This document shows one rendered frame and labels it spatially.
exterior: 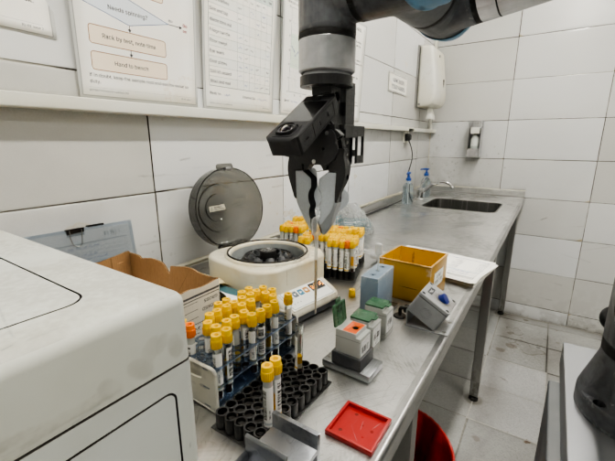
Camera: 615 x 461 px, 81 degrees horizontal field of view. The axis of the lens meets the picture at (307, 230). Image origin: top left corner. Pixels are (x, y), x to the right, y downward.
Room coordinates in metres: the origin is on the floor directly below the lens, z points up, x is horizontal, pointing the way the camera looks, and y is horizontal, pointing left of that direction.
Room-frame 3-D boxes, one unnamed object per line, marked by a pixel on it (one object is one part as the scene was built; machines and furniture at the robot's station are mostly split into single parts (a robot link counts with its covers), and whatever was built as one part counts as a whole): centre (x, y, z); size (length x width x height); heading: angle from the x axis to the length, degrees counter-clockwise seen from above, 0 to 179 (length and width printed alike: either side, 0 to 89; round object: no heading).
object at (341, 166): (0.49, -0.03, 1.22); 0.05 x 0.02 x 0.09; 56
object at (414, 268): (0.88, -0.27, 0.93); 0.13 x 0.13 x 0.10; 53
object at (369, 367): (0.56, -0.08, 0.89); 0.09 x 0.05 x 0.04; 55
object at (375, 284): (0.77, -0.16, 0.92); 0.10 x 0.07 x 0.10; 148
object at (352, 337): (0.56, -0.08, 0.92); 0.05 x 0.04 x 0.06; 55
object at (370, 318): (0.62, -0.11, 0.91); 0.05 x 0.04 x 0.07; 56
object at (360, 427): (0.42, -0.07, 0.88); 0.07 x 0.07 x 0.01; 56
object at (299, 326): (0.52, 0.01, 0.93); 0.01 x 0.01 x 0.10
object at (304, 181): (0.53, -0.01, 1.17); 0.06 x 0.03 x 0.09; 146
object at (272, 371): (0.47, 0.05, 0.93); 0.17 x 0.09 x 0.11; 147
